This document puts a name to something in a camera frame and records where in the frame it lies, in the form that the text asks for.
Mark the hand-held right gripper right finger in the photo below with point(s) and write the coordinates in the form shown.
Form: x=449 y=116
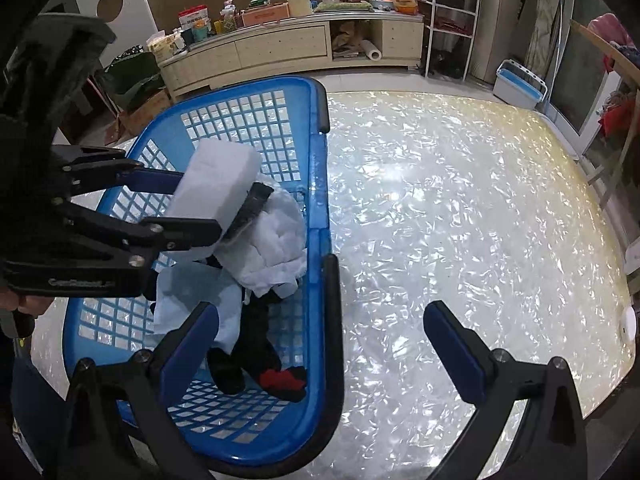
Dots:
x=457 y=347

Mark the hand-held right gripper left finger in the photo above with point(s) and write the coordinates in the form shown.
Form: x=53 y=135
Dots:
x=192 y=345

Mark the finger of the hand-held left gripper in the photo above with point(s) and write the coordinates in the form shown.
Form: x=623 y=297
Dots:
x=150 y=180
x=180 y=232

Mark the light blue cloth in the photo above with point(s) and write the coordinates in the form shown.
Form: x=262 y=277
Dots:
x=190 y=292

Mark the black plush toy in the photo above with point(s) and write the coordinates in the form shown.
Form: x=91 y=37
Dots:
x=255 y=340

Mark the white sponge block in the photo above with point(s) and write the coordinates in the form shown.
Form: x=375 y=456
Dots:
x=215 y=180

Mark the dark grey cloth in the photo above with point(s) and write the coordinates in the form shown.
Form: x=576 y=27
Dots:
x=250 y=210

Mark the white quilted pad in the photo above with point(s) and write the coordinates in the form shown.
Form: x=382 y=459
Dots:
x=280 y=225

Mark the white cloth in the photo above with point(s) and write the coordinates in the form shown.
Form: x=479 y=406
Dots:
x=275 y=277

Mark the blue plastic basket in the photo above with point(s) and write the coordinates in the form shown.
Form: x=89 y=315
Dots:
x=320 y=260

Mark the person's left hand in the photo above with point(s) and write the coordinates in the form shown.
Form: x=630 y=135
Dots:
x=27 y=305

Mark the brown cardboard box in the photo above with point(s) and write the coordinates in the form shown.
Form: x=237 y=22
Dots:
x=147 y=112

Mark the tissue pack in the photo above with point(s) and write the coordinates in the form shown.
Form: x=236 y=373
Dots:
x=165 y=47

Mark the red and white bag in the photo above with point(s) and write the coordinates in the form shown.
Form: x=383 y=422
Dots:
x=194 y=17

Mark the dark blue yellow print cloth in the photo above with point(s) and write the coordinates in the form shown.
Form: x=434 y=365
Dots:
x=40 y=410

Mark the white round device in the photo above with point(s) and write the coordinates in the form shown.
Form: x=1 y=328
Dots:
x=627 y=325

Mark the cream television cabinet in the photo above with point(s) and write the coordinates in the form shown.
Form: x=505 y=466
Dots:
x=280 y=47

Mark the pink box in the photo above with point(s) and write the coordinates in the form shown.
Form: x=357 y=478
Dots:
x=265 y=16

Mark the white plastic jug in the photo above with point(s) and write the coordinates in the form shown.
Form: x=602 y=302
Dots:
x=299 y=4

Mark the white paper roll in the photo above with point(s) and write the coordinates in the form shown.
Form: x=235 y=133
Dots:
x=372 y=50

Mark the green cushion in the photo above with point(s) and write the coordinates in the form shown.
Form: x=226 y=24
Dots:
x=342 y=6

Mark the blue and white bin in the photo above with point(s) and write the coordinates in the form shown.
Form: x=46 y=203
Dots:
x=520 y=85

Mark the glass sliding door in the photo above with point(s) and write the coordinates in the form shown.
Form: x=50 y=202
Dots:
x=585 y=70

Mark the wooden side table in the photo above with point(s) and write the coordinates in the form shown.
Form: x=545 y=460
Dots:
x=622 y=70

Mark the grey standing air conditioner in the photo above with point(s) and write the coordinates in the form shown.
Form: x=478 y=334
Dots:
x=500 y=20

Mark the patterned beige curtain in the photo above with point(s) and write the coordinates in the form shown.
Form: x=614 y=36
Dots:
x=552 y=15

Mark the pink clothes pile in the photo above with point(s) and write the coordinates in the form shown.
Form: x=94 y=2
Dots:
x=610 y=27

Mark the round brown wall disc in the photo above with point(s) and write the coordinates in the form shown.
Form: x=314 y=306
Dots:
x=110 y=5

